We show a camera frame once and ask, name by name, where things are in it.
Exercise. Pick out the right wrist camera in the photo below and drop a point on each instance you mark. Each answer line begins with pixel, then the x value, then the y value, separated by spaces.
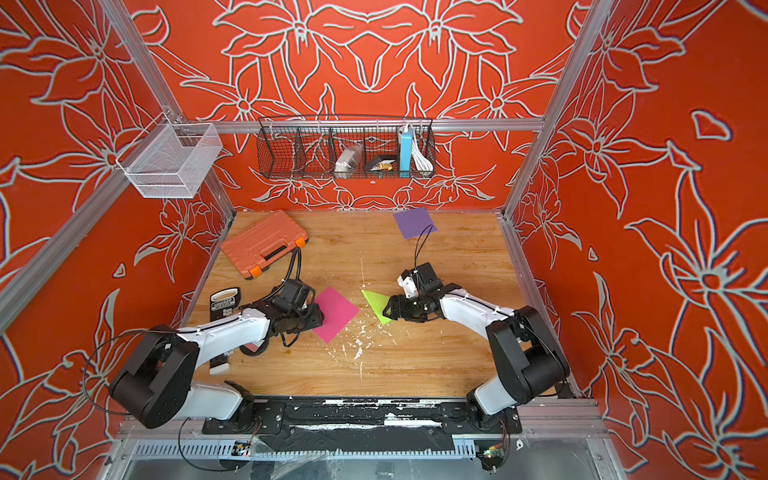
pixel 418 281

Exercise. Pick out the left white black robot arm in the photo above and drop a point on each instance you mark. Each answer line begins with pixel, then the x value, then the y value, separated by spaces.
pixel 156 384

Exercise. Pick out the small black box in basket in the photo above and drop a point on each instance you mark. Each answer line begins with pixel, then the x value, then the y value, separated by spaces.
pixel 382 164

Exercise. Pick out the clear plastic bag in basket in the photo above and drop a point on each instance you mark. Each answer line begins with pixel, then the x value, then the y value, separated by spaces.
pixel 347 163

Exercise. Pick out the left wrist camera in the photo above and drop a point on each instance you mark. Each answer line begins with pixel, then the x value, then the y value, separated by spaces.
pixel 294 295

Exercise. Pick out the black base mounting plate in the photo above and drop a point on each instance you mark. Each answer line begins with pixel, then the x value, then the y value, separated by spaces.
pixel 367 425

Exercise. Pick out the black wire wall basket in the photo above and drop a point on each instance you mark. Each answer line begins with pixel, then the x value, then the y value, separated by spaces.
pixel 297 149

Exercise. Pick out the orange plastic tool case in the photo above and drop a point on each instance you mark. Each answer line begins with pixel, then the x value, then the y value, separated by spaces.
pixel 255 249

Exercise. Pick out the clear acrylic wall bin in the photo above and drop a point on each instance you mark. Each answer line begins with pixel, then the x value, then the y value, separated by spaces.
pixel 172 161

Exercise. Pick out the purple square paper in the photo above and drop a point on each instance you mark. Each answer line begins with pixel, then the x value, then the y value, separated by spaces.
pixel 414 223

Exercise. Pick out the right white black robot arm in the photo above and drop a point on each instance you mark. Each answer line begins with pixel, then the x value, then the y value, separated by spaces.
pixel 527 358

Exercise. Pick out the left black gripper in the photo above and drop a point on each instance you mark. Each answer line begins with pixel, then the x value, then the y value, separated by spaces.
pixel 317 319

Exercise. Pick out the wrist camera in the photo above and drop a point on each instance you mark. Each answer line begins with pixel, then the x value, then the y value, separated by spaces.
pixel 418 281
pixel 294 295

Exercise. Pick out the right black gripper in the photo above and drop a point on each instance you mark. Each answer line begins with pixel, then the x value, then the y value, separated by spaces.
pixel 398 308

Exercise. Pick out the light blue box in basket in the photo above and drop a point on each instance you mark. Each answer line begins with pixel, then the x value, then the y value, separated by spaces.
pixel 405 153

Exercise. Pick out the magenta square paper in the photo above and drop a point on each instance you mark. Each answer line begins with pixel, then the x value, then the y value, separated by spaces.
pixel 337 311

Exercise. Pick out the lime green square paper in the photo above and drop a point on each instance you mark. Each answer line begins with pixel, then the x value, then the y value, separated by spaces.
pixel 377 303

